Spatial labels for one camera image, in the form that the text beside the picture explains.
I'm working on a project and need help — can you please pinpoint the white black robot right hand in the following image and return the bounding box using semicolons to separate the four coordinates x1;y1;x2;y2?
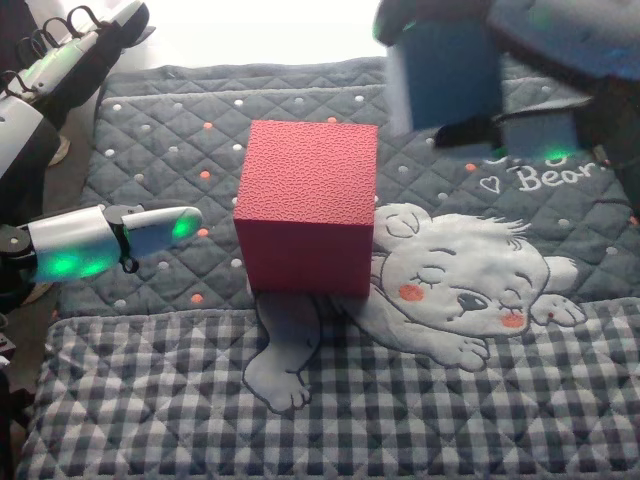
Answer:
372;0;640;174

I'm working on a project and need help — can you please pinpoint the blue foam cube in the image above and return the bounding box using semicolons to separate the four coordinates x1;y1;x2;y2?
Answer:
387;19;504;136

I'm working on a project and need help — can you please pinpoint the grey quilt with bear print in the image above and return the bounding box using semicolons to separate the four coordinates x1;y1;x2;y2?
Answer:
13;53;640;480

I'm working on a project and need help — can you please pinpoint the red foam cube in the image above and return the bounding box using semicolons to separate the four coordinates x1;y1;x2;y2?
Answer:
233;119;379;299

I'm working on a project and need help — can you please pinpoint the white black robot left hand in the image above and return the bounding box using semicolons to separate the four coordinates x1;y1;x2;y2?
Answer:
0;0;204;314

